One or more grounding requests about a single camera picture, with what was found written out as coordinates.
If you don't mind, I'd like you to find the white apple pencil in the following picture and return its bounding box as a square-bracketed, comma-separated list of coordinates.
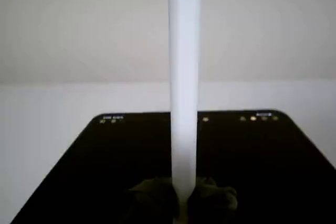
[167, 0, 203, 224]

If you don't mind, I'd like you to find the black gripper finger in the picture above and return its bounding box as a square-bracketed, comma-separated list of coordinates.
[126, 176, 181, 224]
[187, 176, 239, 224]

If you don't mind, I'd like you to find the black screen silver ipad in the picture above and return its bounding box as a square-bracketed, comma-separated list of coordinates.
[10, 108, 336, 224]

